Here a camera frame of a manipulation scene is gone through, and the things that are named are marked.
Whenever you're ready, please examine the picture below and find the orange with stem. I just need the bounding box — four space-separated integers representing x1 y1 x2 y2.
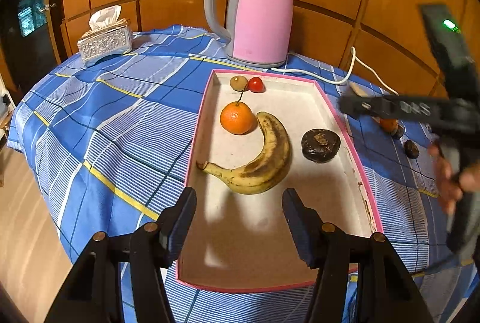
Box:
220 93 256 135

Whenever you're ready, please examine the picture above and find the pink electric kettle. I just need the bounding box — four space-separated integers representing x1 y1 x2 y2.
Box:
204 0 294 68

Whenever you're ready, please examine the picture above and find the blue plaid tablecloth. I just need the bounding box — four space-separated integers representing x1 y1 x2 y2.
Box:
8 25 479 322

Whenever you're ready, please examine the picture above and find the dark sugarcane piece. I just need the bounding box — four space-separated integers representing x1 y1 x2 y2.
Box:
391 123 405 140

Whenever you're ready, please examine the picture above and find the orange without stem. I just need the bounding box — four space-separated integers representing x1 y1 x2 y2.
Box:
379 118 398 134

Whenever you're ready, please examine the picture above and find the red cherry tomato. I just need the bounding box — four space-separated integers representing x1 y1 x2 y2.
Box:
248 77 265 93

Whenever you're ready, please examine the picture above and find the small yellow-brown round fruit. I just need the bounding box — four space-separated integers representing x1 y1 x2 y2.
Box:
229 75 249 92

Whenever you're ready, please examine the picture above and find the silver tissue box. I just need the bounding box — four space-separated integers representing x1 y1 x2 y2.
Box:
77 5 133 67

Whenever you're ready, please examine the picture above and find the ripe spotted banana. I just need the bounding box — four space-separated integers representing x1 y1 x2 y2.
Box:
196 112 292 195

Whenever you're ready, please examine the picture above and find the white power cable with plug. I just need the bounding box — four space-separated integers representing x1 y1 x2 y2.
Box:
270 46 401 97

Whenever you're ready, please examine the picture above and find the pink and white tray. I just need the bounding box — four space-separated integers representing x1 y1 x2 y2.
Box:
176 69 382 293

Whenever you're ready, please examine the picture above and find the person's right hand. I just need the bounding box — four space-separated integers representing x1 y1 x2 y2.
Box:
429 143 480 215

